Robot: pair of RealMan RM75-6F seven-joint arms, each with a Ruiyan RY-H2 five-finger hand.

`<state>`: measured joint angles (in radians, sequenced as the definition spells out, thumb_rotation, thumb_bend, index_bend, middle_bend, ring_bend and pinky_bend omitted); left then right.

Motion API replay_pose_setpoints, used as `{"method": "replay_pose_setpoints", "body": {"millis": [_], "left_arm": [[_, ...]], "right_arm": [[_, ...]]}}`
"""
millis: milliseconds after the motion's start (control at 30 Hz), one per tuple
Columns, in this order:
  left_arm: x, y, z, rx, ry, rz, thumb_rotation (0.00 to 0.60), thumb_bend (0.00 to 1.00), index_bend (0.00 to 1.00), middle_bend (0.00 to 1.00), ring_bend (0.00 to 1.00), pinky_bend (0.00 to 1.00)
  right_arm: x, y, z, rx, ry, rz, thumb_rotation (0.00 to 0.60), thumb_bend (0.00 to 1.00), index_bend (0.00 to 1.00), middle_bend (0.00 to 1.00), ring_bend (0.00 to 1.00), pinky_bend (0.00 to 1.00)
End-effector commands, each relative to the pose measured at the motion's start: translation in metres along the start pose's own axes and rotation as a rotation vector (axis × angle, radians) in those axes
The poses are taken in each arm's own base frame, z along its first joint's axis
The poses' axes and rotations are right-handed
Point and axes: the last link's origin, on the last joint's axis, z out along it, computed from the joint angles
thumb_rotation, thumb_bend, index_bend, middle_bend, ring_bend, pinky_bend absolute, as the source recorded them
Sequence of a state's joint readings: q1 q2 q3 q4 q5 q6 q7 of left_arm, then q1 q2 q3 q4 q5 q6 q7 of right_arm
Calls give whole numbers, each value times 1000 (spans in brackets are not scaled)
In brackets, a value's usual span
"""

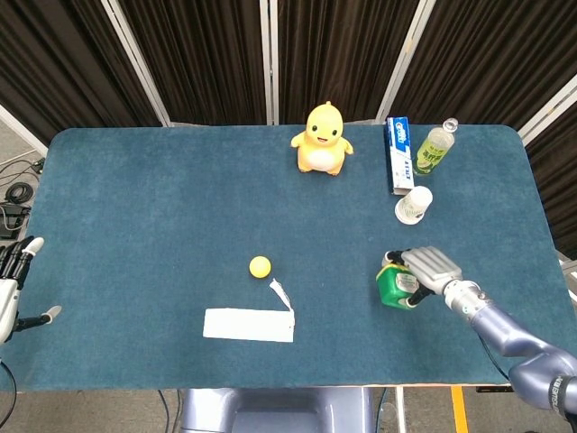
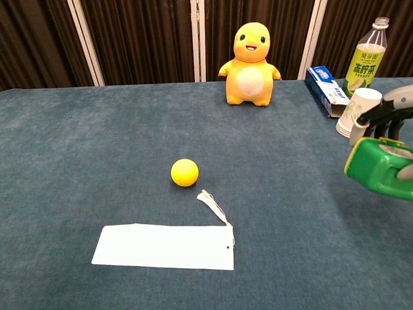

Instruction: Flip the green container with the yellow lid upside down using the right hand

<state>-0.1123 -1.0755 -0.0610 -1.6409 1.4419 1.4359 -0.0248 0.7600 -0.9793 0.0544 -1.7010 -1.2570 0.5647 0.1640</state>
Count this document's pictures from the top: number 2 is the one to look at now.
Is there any blue white toothpaste box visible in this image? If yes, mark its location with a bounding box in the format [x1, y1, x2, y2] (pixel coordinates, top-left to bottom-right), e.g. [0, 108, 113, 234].
[305, 65, 350, 118]

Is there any white folding screen frame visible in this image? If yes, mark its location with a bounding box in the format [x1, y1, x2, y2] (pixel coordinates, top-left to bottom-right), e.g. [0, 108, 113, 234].
[296, 0, 329, 81]
[189, 0, 207, 83]
[66, 0, 106, 87]

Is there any green tub with yellow lid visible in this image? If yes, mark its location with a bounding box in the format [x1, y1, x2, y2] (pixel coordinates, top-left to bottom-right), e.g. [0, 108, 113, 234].
[343, 136, 413, 202]

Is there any stack of printed paper cups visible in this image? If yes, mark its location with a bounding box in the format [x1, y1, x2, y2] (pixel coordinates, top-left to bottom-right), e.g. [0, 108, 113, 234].
[335, 87, 383, 139]

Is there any white bookmark tassel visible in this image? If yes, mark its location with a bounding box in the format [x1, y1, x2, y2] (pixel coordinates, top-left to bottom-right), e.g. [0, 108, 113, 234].
[197, 189, 236, 247]

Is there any white paper bookmark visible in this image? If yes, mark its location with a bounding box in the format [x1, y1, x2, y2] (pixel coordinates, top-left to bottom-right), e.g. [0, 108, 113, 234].
[91, 223, 236, 271]

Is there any lemon tea plastic bottle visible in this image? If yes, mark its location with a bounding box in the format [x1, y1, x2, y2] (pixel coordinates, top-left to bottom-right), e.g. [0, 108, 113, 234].
[342, 16, 388, 99]

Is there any yellow ball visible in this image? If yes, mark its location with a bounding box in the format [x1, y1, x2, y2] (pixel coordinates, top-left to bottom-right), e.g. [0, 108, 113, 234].
[170, 158, 200, 187]

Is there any yellow plush dinosaur toy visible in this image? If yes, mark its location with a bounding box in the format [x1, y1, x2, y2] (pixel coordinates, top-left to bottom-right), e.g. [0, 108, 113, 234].
[217, 21, 283, 107]

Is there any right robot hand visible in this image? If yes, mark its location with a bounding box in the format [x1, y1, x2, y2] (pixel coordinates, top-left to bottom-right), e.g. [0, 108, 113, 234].
[349, 84, 413, 180]

